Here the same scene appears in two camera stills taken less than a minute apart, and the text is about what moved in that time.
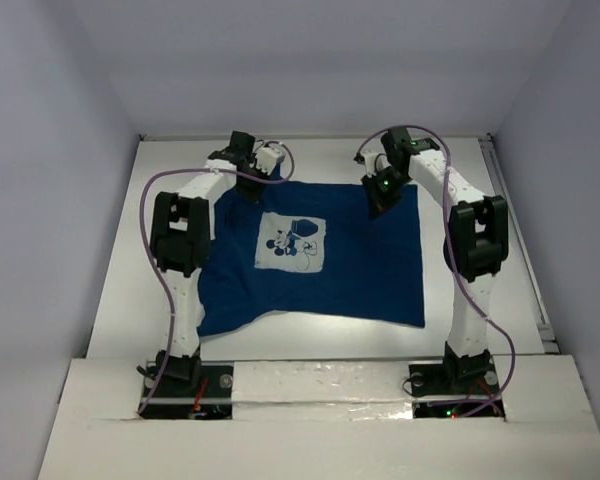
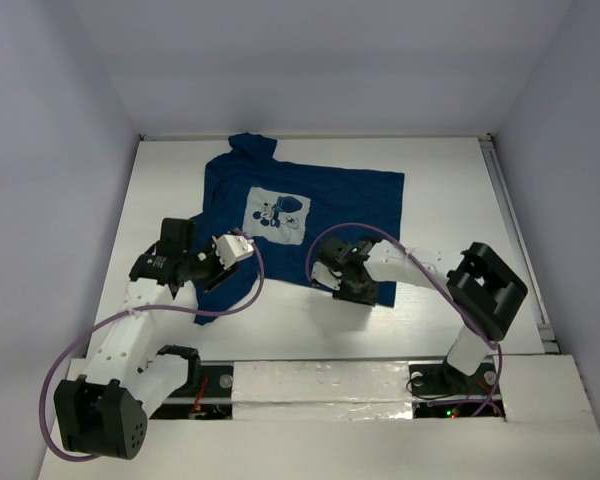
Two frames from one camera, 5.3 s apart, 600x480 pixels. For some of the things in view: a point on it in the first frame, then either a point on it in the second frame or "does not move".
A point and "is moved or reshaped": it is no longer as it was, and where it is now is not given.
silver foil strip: [322, 390] does not move
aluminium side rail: [545, 334] does not move
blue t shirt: [309, 248] is moved or reshaped
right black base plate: [467, 391] does not move
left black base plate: [165, 397] does not move
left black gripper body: [252, 187] → [210, 270]
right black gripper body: [385, 187] → [364, 291]
